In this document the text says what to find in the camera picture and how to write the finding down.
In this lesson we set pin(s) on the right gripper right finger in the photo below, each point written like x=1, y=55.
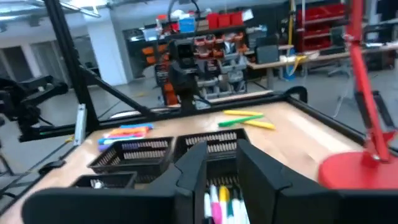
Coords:
x=280, y=205

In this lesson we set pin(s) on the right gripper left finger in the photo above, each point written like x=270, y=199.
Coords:
x=124, y=205

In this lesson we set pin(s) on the black slotted plastic basket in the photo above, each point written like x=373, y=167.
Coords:
x=118, y=180
x=143, y=154
x=222, y=181
x=211, y=137

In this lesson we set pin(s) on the teal capped small marker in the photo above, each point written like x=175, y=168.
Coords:
x=230, y=214

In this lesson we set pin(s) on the yellow capped small marker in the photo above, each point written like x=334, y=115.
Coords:
x=224, y=194

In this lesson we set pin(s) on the purple thick highlighter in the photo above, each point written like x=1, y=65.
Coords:
x=103, y=147

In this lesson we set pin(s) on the pink capped small marker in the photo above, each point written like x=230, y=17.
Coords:
x=216, y=208

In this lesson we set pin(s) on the light green thick highlighter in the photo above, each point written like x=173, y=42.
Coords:
x=109, y=143

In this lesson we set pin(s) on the blue thick highlighter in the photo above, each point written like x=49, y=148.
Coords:
x=136, y=126
x=121, y=139

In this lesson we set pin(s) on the pink thick highlighter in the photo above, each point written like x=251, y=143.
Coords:
x=124, y=136

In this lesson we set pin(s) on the orange thick highlighter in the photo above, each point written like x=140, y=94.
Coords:
x=130, y=129
x=127, y=132

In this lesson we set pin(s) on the yellow thin highlighter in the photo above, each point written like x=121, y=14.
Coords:
x=242, y=112
x=261, y=125

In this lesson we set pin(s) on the green thin highlighter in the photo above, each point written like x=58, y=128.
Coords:
x=239, y=120

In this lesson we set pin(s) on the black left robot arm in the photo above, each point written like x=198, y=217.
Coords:
x=183, y=77

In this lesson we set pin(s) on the black background robot arm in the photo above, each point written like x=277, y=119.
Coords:
x=25, y=99

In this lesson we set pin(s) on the red desk lamp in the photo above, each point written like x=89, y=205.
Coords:
x=348, y=171

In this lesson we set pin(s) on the small black table clamp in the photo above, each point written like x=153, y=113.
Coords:
x=51, y=167

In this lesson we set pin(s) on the long background workbench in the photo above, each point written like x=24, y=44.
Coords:
x=311, y=59

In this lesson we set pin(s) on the black equipment case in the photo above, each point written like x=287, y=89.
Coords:
x=267, y=54

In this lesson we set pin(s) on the parts bin storage rack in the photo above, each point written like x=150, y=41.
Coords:
x=224, y=62

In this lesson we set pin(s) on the blue storage box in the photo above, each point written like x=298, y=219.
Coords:
x=186, y=25

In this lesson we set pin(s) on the red storage bin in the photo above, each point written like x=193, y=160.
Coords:
x=224, y=20
x=212, y=21
x=237, y=18

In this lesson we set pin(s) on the red bin shelving unit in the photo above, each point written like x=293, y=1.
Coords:
x=317, y=15

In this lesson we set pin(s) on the silver aluminium bracket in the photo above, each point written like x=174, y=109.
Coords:
x=80, y=124

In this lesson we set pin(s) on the black aluminium table frame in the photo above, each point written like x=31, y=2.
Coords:
x=71, y=62

